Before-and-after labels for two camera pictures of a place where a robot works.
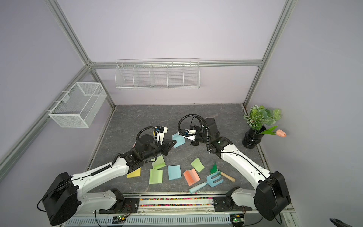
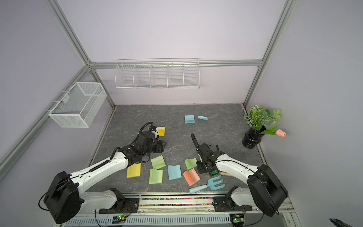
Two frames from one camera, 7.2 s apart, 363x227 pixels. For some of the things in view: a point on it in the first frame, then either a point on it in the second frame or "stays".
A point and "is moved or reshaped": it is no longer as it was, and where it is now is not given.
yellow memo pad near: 135,173 stays
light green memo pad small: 197,164 is moved or reshaped
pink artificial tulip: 280,133 stays
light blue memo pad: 180,140 → 189,119
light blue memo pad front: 174,171 stays
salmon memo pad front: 191,177 stays
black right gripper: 199,128 → 199,170
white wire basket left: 79,106 stays
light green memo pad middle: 159,162 stays
